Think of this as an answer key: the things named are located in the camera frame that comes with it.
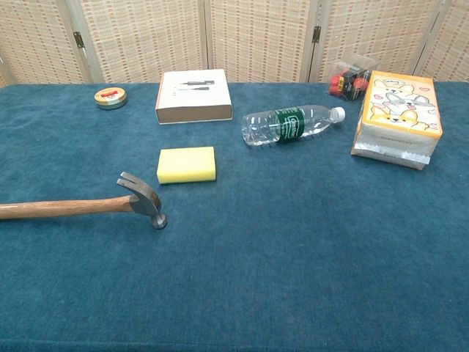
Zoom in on wooden-handled claw hammer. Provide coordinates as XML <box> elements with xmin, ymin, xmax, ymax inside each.
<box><xmin>0</xmin><ymin>171</ymin><xmax>169</xmax><ymax>231</ymax></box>

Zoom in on yellow sponge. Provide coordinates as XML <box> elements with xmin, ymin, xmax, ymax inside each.
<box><xmin>156</xmin><ymin>146</ymin><xmax>217</xmax><ymax>185</ymax></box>

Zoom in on clear plastic bottle green label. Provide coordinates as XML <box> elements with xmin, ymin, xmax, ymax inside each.
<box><xmin>241</xmin><ymin>103</ymin><xmax>347</xmax><ymax>147</ymax></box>

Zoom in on blue table cloth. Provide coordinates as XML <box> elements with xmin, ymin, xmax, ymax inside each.
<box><xmin>0</xmin><ymin>81</ymin><xmax>469</xmax><ymax>352</ymax></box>

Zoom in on white flat cardboard box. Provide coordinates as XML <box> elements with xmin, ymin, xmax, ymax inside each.
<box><xmin>155</xmin><ymin>69</ymin><xmax>234</xmax><ymax>125</ymax></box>

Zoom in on woven folding screen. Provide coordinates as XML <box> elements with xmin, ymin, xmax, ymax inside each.
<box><xmin>0</xmin><ymin>0</ymin><xmax>469</xmax><ymax>89</ymax></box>

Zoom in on round gold tin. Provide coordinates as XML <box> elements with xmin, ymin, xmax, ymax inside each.
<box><xmin>94</xmin><ymin>87</ymin><xmax>128</xmax><ymax>111</ymax></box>

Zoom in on clear box with red items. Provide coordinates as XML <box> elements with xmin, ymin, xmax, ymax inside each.
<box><xmin>327</xmin><ymin>54</ymin><xmax>379</xmax><ymax>103</ymax></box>

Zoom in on corgi print tissue pack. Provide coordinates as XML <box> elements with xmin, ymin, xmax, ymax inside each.
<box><xmin>350</xmin><ymin>70</ymin><xmax>444</xmax><ymax>172</ymax></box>

